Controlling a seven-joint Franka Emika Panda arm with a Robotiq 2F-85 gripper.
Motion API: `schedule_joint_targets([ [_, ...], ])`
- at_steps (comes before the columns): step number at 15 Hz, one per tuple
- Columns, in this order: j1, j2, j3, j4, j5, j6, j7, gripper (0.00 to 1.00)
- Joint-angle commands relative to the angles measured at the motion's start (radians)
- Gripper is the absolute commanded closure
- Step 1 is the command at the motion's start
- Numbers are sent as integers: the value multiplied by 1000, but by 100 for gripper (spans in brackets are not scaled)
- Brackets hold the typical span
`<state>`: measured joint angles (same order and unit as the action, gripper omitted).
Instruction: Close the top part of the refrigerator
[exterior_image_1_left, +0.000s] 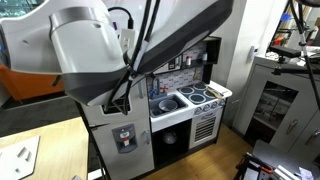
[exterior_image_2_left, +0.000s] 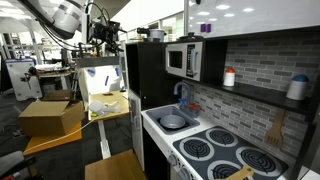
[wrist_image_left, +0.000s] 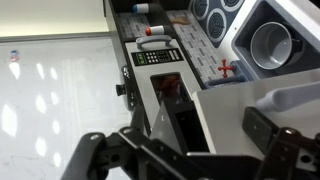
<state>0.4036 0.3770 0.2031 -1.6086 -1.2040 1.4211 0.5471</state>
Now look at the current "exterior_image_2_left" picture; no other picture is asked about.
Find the grey sink basin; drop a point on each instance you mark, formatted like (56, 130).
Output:
(155, 116)

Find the white shaker with orange cap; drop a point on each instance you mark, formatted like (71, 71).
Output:
(229, 78)

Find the large open cardboard box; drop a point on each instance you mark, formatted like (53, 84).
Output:
(50, 116)

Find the small dark blue object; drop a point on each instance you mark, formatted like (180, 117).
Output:
(122, 90)

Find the black white toy kitchen unit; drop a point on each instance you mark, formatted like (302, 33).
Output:
(151, 73)

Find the white toy fridge freezer door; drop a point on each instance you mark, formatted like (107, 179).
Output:
(122, 71)

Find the grey metal bowl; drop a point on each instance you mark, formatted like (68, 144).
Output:
(172, 121)

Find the light wooden desk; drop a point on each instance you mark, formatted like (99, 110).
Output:
(123, 106)

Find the purple whiteboard magnet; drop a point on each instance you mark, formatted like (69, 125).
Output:
(208, 28)
(203, 28)

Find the wooden slotted fork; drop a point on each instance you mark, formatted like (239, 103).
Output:
(274, 135)

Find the blue-grey toy faucet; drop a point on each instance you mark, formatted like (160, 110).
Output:
(189, 95)

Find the grey stove knob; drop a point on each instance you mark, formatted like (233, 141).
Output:
(172, 159)
(184, 174)

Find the white open box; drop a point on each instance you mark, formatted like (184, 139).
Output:
(98, 81)

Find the whiteboard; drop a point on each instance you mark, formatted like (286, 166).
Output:
(266, 16)

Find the black whiteboard clip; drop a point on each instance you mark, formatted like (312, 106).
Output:
(197, 2)

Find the cluttered background desk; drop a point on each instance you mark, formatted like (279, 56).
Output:
(53, 76)

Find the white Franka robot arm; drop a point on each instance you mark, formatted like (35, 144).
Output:
(68, 18)

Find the blue tape strip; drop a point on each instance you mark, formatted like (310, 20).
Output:
(107, 80)
(117, 72)
(91, 71)

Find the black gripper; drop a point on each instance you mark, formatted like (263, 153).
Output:
(105, 31)

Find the white shaker with blue cap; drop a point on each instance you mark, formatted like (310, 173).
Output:
(296, 89)

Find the silver toy microwave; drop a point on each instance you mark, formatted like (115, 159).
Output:
(173, 75)

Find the white plastic object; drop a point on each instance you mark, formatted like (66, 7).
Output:
(103, 108)

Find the small yellow-green object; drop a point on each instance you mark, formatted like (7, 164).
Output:
(94, 115)

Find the black pan lid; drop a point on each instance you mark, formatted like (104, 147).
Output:
(189, 37)

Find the small brown object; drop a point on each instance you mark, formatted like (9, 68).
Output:
(108, 94)

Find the black four-burner stovetop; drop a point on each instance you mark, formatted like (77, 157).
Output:
(230, 154)

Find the wooden spatula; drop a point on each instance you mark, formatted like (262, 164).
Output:
(239, 173)

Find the small flat cardboard box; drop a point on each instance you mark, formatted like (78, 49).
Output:
(58, 96)

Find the orange floor board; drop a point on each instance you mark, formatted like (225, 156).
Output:
(50, 143)

